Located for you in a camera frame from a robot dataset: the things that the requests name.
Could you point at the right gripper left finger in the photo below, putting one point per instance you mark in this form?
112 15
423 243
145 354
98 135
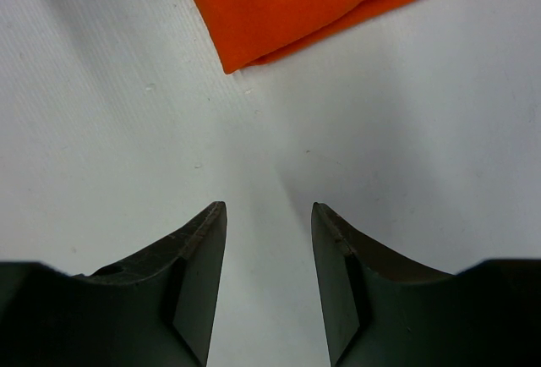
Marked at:
155 307

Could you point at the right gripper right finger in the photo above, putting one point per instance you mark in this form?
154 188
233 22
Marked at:
381 308

